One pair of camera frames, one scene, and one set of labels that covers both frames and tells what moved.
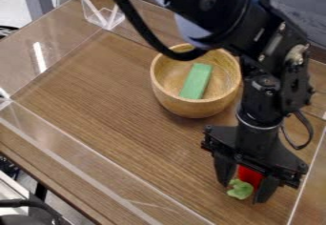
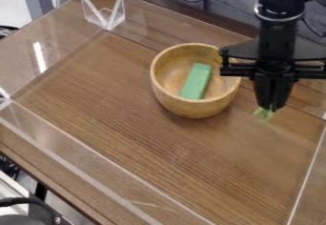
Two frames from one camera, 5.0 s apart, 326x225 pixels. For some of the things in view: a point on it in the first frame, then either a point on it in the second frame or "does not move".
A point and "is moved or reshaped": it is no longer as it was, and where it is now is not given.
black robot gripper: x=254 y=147 -> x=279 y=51
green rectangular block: x=196 y=80 does not move
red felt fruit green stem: x=249 y=180 is moved or reshaped
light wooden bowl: x=195 y=88 does not move
